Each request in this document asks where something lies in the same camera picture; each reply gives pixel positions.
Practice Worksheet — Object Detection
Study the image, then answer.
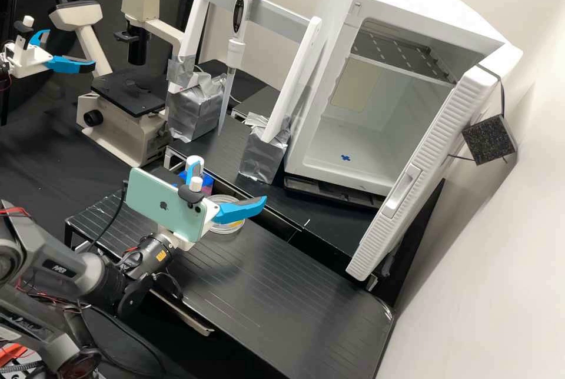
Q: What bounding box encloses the cream microscope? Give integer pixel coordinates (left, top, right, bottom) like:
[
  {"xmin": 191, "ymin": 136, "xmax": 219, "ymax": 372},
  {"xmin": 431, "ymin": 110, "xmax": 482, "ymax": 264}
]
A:
[{"xmin": 47, "ymin": 0, "xmax": 188, "ymax": 168}]

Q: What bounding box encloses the black platform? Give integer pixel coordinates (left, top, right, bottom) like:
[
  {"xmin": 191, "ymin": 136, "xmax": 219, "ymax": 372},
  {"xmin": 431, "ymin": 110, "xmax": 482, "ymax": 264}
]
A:
[{"xmin": 64, "ymin": 188, "xmax": 397, "ymax": 379}]

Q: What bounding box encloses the left phone holder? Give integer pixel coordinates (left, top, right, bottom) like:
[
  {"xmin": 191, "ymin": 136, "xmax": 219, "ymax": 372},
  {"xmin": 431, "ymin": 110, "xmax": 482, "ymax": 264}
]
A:
[{"xmin": 13, "ymin": 15, "xmax": 36, "ymax": 51}]

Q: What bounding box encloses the pipette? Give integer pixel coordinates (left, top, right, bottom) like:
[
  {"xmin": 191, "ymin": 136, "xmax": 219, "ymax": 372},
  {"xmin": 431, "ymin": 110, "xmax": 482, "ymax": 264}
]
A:
[{"xmin": 217, "ymin": 0, "xmax": 260, "ymax": 137}]

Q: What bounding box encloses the white pipette stand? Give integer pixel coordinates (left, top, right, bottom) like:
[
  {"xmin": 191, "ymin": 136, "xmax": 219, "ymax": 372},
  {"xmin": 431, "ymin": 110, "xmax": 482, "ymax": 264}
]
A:
[{"xmin": 164, "ymin": 0, "xmax": 326, "ymax": 185}]

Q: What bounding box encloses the incubator door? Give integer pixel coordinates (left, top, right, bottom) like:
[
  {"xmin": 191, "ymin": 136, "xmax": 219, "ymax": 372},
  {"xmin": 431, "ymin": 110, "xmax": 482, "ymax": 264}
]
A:
[{"xmin": 345, "ymin": 62, "xmax": 519, "ymax": 282}]

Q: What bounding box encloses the right wrist camera phone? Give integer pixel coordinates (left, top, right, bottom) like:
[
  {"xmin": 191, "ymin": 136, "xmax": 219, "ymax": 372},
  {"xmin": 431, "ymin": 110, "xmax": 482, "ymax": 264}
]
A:
[{"xmin": 125, "ymin": 167, "xmax": 221, "ymax": 244}]

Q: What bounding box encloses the petri dish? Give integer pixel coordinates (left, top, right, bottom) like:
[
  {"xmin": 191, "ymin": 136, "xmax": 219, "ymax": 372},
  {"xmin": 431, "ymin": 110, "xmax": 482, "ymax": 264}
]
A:
[{"xmin": 206, "ymin": 193, "xmax": 246, "ymax": 235}]

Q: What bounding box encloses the white incubator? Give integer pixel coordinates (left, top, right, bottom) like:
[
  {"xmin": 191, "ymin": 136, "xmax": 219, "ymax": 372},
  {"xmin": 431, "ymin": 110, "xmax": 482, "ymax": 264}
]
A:
[{"xmin": 282, "ymin": 0, "xmax": 525, "ymax": 211}]

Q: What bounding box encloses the blue bottle holder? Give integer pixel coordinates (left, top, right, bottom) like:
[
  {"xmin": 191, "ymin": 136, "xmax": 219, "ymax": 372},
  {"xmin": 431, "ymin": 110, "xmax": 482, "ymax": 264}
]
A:
[{"xmin": 178, "ymin": 168, "xmax": 216, "ymax": 197}]

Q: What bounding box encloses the small bottle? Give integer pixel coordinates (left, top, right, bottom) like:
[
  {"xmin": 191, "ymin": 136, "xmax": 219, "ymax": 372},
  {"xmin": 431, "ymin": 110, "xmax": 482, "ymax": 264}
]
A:
[{"xmin": 187, "ymin": 155, "xmax": 205, "ymax": 179}]

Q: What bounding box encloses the black cable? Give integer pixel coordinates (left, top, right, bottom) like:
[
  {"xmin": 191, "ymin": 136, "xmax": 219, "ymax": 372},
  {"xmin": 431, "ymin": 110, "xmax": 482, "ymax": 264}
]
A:
[{"xmin": 86, "ymin": 180, "xmax": 129, "ymax": 256}]

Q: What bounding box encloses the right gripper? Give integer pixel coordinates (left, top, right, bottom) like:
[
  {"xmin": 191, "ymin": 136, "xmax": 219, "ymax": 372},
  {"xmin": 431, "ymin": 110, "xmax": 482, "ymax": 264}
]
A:
[{"xmin": 161, "ymin": 161, "xmax": 269, "ymax": 252}]

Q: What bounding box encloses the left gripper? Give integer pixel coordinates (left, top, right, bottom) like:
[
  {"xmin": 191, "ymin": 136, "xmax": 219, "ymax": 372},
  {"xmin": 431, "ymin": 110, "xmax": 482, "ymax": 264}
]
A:
[{"xmin": 4, "ymin": 29, "xmax": 97, "ymax": 78}]

